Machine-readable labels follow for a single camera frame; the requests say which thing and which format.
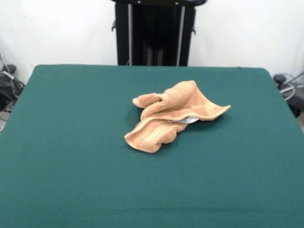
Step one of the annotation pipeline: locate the tan terry towel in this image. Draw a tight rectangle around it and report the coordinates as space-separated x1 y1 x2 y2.
124 80 231 154

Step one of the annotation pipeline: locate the dark green tablecloth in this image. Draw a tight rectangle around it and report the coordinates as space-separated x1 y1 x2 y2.
0 64 304 228

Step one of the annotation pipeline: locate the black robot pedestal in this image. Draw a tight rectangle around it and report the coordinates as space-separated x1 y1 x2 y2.
110 0 209 67

